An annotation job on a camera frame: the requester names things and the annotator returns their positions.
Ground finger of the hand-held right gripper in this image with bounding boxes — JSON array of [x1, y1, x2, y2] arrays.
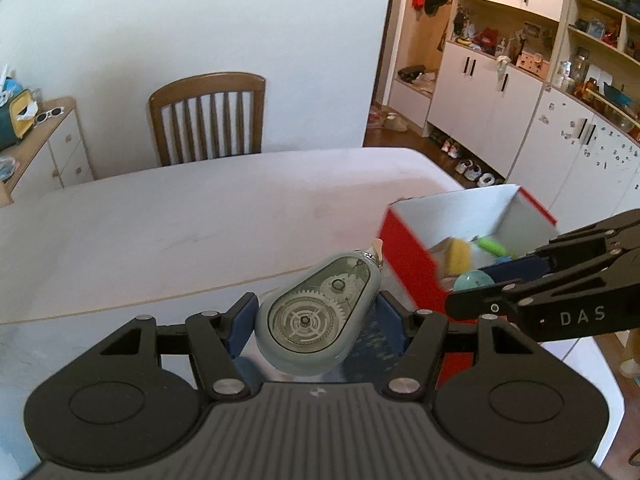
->
[[445, 246, 640, 321], [487, 210, 640, 286]]

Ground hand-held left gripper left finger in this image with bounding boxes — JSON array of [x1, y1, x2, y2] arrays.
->
[[100, 292, 261, 401]]

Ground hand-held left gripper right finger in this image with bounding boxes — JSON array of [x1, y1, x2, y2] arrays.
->
[[377, 290, 543, 401]]

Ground small teal round case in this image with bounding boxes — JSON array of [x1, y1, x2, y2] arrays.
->
[[452, 270, 493, 293]]

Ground green tube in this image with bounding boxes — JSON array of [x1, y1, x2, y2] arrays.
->
[[475, 237, 508, 257]]

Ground small yellow box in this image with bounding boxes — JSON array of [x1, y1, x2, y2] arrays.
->
[[447, 239, 473, 276]]

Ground grey-green correction tape dispenser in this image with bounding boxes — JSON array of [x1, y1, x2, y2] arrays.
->
[[255, 249, 385, 376]]

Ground red cardboard box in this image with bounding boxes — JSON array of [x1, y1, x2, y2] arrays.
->
[[376, 183, 558, 391]]

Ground blue bowl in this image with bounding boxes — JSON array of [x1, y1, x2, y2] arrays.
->
[[602, 84, 632, 106]]

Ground brown wooden chair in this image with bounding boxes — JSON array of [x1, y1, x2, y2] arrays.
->
[[148, 72, 267, 167]]

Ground white side cabinet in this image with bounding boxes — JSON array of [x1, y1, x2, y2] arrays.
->
[[0, 96, 96, 206]]

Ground white sunglasses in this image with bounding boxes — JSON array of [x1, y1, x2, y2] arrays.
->
[[34, 106, 67, 125]]

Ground teal and yellow tissue box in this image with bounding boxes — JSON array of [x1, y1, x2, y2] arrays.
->
[[0, 77, 38, 151]]

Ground large white cabinet wall unit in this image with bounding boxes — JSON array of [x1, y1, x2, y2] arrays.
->
[[387, 0, 640, 241]]

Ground dark wooden door frame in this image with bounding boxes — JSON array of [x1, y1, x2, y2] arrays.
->
[[370, 0, 401, 108]]

